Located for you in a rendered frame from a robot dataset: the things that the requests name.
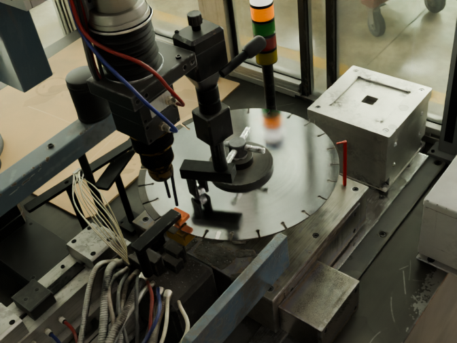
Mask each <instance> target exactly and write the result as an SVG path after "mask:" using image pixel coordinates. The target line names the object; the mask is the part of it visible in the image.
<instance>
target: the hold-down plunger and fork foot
mask: <svg viewBox="0 0 457 343"><path fill-rule="evenodd" d="M209 147H210V151H211V158H212V161H198V160H190V159H184V161H183V163H182V165H181V167H180V176H181V179H186V181H187V185H188V190H189V193H190V194H191V195H193V196H194V197H196V198H197V199H198V198H199V191H198V188H197V182H196V180H197V181H198V184H201V185H202V186H203V188H204V189H205V192H209V188H208V184H207V181H210V182H224V183H231V184H232V183H233V180H234V178H235V175H236V173H237V172H236V167H235V163H227V160H226V152H225V147H224V142H222V143H220V144H218V145H216V146H214V147H211V146H209Z"/></svg>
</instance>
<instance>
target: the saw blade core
mask: <svg viewBox="0 0 457 343"><path fill-rule="evenodd" d="M269 112H270V114H268V113H269ZM247 113H248V109H247V108H245V109H237V110H231V119H232V124H233V134H232V135H231V136H230V137H228V138H226V139H225V141H228V142H229V140H231V139H232V138H234V137H240V136H241V134H242V133H243V131H244V130H245V128H246V127H249V128H251V131H250V133H249V134H248V136H247V138H246V141H247V142H254V143H257V144H260V145H262V146H264V147H265V148H267V149H268V150H269V151H270V153H271V154H272V157H273V170H272V172H271V174H270V175H269V177H268V178H267V179H266V180H264V181H263V182H261V183H260V184H257V185H256V186H252V187H250V188H246V189H228V188H225V187H223V186H220V185H218V184H216V183H215V182H210V181H207V184H208V188H209V192H205V194H204V195H202V196H201V197H200V198H198V199H197V198H196V197H194V196H193V195H191V194H190V193H189V190H188V185H187V181H186V179H181V176H180V167H181V165H182V163H183V161H184V159H190V160H198V161H209V158H210V157H211V151H210V147H209V145H208V144H206V143H205V142H203V141H201V140H200V139H198V138H197V135H196V131H195V127H194V122H192V123H190V124H188V125H186V127H182V128H181V129H179V130H178V133H174V134H173V136H174V142H173V144H172V146H171V147H172V150H173V153H174V160H173V161H172V165H173V173H174V175H173V176H174V180H175V189H176V193H177V200H178V203H179V206H175V200H174V196H173V190H172V185H171V178H170V179H168V180H167V183H168V186H169V191H170V193H171V198H168V196H167V192H166V188H165V183H164V182H156V181H154V180H153V179H152V178H151V177H150V176H149V173H148V169H147V170H146V178H145V186H146V193H147V196H148V199H149V201H150V203H151V204H152V207H153V208H154V209H155V210H156V211H157V213H158V214H159V215H160V217H163V216H164V215H165V214H166V213H167V212H168V211H169V210H170V209H174V208H175V207H177V208H179V209H181V210H183V211H185V212H186V213H188V214H189V215H190V218H189V219H188V220H187V221H186V222H185V223H186V225H184V226H183V225H182V226H177V228H178V229H179V230H180V231H183V232H184V233H188V234H190V235H193V236H197V237H200V238H203V236H204V235H205V231H208V232H207V233H206V235H205V237H204V238H205V239H209V240H220V241H230V239H231V235H230V234H231V233H233V236H232V241H242V240H253V239H257V238H258V234H257V232H256V231H259V234H260V238H263V237H267V236H270V235H274V234H276V233H280V232H282V231H285V230H286V229H285V227H286V228H287V229H289V228H291V227H294V226H296V225H298V224H299V223H302V222H303V221H304V220H306V219H307V218H309V216H311V215H313V214H314V213H315V212H317V211H318V210H319V209H320V208H321V207H322V206H323V205H324V204H325V202H326V200H328V198H329V197H330V196H331V194H332V192H333V191H334V189H335V186H336V184H337V181H338V177H339V156H338V154H337V150H336V148H335V146H334V144H333V142H332V141H331V139H330V138H329V137H328V136H327V134H325V132H323V130H321V129H320V128H319V127H317V126H316V125H314V124H313V123H312V122H309V121H308V120H306V119H304V118H301V117H300V116H297V115H294V114H292V115H291V113H287V112H283V111H279V110H271V111H270V109H262V108H250V109H249V114H247ZM290 115H291V116H290ZM289 116H290V118H288V117H289ZM304 125H306V126H304ZM187 128H188V129H190V130H187ZM318 136H320V137H318ZM327 149H330V150H327ZM331 164H332V165H331ZM328 180H330V182H327V181H328ZM151 184H153V185H151ZM318 197H321V198H322V199H321V198H318ZM156 199H158V200H156ZM324 199H325V200H324ZM303 211H305V213H306V214H308V215H309V216H308V215H306V214H305V213H302V212H303ZM185 223H184V224H185ZM281 223H284V225H285V227H284V226H283V225H281ZM217 231H221V234H220V237H219V239H215V237H216V234H217Z"/></svg>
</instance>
